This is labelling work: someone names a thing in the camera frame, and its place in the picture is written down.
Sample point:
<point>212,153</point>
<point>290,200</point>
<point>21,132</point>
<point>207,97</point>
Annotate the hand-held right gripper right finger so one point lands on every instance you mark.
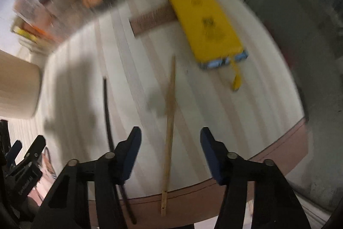
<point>210,154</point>

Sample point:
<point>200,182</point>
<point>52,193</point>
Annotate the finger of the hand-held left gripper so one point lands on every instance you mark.
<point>14,154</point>
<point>34,149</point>

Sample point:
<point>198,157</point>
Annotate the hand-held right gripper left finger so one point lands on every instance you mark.
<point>131,154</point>

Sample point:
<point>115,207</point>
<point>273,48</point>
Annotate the wooden chopstick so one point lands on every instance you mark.
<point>170,124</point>

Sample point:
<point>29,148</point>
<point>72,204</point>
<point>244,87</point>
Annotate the beige ribbed utensil holder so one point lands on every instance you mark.
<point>16,84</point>

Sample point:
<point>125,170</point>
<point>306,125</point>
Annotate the black chopstick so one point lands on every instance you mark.
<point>107,116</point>

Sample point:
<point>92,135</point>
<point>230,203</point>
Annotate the yellow box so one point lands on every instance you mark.
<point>22,31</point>

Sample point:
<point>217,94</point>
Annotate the yellow power bank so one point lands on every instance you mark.
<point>206,22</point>

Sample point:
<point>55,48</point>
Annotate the brown card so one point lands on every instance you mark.
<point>152,21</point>

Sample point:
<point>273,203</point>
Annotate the white and orange bag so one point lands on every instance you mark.
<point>32,14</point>

